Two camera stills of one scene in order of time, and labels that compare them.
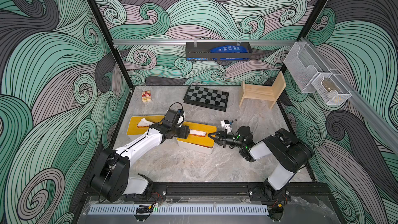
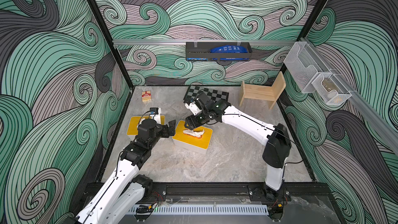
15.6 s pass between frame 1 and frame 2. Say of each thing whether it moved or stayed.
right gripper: moved
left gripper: moved
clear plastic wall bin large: stayed
